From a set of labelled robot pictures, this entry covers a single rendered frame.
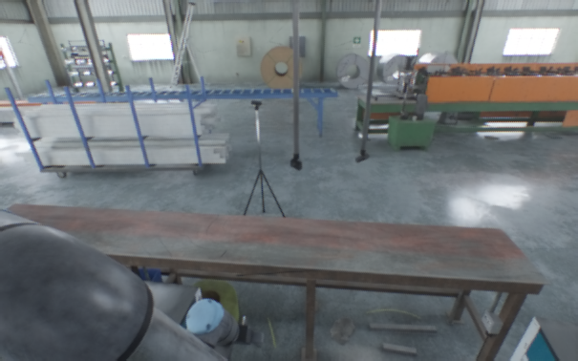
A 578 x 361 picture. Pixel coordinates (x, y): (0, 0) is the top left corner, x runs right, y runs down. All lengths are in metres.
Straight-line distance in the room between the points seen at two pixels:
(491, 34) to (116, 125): 14.47
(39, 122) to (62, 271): 5.00
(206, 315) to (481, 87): 6.25
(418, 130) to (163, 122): 4.07
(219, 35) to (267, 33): 2.03
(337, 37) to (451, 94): 8.01
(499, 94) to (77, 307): 6.76
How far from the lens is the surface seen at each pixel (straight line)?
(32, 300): 0.35
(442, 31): 14.84
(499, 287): 1.87
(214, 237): 1.84
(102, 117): 4.77
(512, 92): 6.95
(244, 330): 1.04
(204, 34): 13.82
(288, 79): 11.18
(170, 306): 1.62
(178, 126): 4.35
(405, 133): 5.42
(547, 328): 1.81
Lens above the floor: 1.90
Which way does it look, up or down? 27 degrees down
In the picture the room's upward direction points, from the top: 1 degrees counter-clockwise
